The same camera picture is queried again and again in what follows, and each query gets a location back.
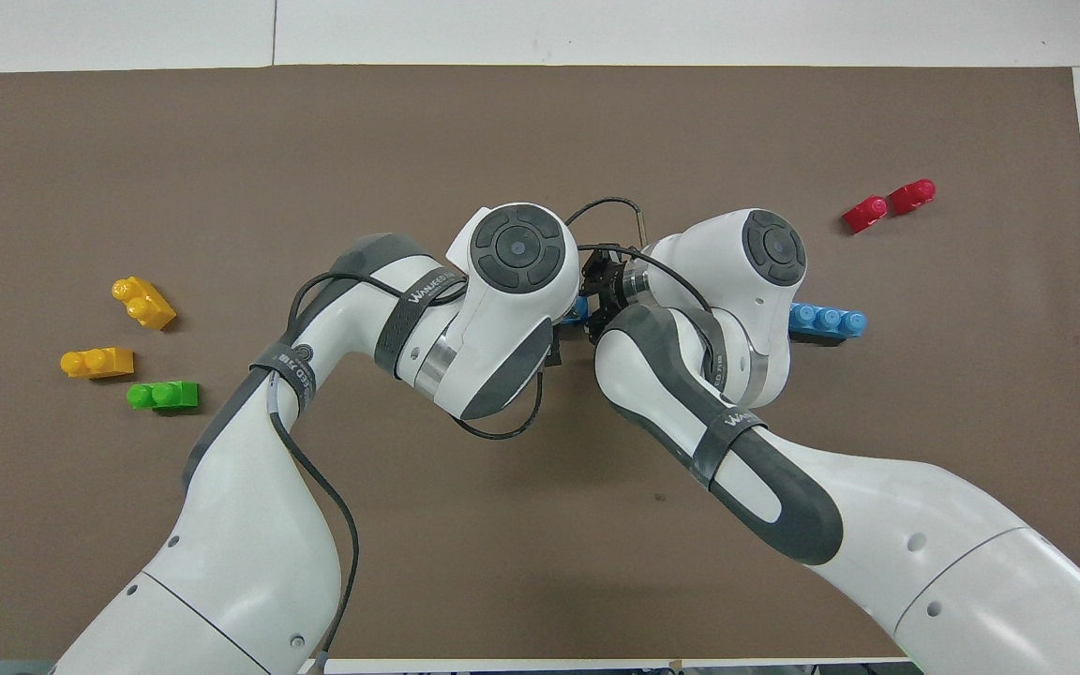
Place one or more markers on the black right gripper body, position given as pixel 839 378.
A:
pixel 607 281

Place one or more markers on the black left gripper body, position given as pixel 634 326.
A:
pixel 556 347

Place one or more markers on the blue three-stud block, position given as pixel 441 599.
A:
pixel 579 309
pixel 831 322

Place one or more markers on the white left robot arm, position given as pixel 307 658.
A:
pixel 249 525

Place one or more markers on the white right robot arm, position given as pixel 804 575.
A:
pixel 877 525

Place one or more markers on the red one-stud block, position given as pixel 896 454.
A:
pixel 865 215
pixel 912 196

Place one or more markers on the green two-stud block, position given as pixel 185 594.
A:
pixel 165 396

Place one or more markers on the yellow two-stud block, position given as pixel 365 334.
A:
pixel 146 305
pixel 97 363

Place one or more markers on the brown table mat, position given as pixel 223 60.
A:
pixel 540 131

